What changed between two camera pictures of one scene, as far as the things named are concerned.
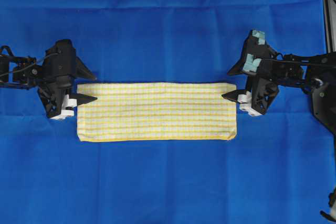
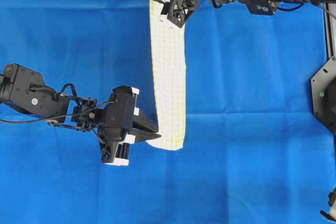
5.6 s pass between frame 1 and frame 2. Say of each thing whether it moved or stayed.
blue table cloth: stayed
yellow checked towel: moved
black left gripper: moved
